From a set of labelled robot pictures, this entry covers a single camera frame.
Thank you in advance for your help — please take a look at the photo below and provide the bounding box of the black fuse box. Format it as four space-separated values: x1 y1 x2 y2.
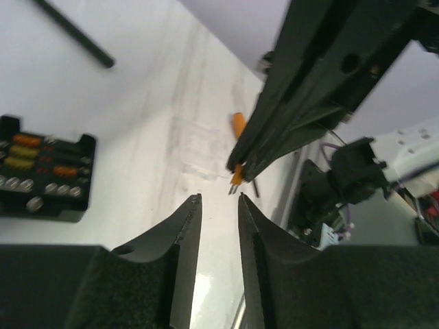
1 115 97 223

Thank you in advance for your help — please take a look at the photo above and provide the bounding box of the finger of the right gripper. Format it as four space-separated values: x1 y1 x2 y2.
228 1 343 170
243 1 420 180

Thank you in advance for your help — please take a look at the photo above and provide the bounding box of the yellow blade fuse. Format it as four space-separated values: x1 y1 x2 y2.
10 145 39 158
3 156 35 171

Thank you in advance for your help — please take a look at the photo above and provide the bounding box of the claw hammer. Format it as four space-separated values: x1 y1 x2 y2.
32 0 116 69

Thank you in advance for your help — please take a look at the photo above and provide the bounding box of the orange blade fuse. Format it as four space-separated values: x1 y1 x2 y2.
13 134 42 147
53 166 78 178
228 164 244 195

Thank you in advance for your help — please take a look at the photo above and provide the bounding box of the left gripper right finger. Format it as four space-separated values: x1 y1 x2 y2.
238 194 329 328

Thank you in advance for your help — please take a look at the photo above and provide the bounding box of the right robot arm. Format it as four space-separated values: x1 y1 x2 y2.
227 1 438 245

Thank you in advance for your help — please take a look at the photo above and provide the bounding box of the orange handled screwdriver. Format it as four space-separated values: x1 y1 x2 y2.
230 112 261 199

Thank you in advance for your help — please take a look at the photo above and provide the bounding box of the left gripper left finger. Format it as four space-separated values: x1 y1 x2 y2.
68 194 202 328

